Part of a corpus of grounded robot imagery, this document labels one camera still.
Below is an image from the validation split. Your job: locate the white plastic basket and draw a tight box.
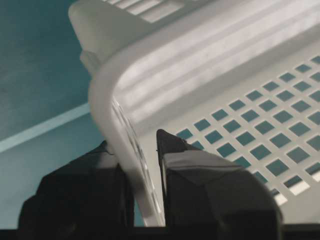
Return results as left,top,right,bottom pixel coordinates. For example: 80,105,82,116
68,0,320,227

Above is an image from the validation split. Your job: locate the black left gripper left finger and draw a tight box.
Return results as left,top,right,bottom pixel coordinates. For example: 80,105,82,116
18,141,135,229

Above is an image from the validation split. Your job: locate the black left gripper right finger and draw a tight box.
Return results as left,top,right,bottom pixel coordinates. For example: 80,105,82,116
156,129,283,228

